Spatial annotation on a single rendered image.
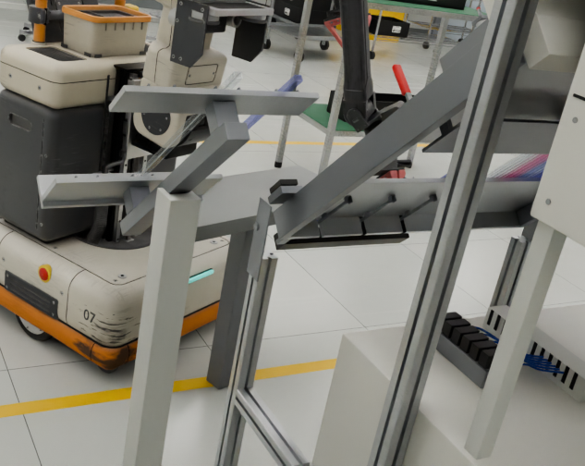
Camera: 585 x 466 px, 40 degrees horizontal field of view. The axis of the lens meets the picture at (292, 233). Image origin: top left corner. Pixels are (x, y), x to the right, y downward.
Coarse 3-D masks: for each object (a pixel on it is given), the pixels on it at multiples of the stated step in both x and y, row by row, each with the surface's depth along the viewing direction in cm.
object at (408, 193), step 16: (352, 192) 160; (368, 192) 162; (384, 192) 164; (400, 192) 166; (416, 192) 169; (432, 192) 171; (496, 192) 181; (512, 192) 184; (528, 192) 187; (352, 208) 170; (368, 208) 172; (384, 208) 175; (400, 208) 177; (432, 208) 183; (480, 208) 191; (496, 208) 194; (512, 208) 198
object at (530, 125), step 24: (528, 72) 122; (552, 72) 124; (528, 96) 131; (552, 96) 133; (456, 120) 135; (504, 120) 129; (528, 120) 132; (552, 120) 135; (432, 144) 133; (504, 144) 140; (528, 144) 142
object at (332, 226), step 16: (320, 224) 172; (336, 224) 173; (352, 224) 175; (368, 224) 177; (384, 224) 180; (400, 224) 182; (416, 224) 184; (432, 224) 186; (480, 224) 193; (496, 224) 196; (512, 224) 199
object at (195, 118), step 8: (240, 72) 122; (232, 80) 122; (224, 88) 124; (232, 88) 125; (192, 120) 134; (200, 120) 134; (184, 128) 137; (192, 128) 137; (176, 136) 140; (184, 136) 139; (168, 144) 142; (176, 144) 142; (160, 152) 146; (168, 152) 145; (152, 160) 149; (160, 160) 148; (144, 168) 152; (152, 168) 152
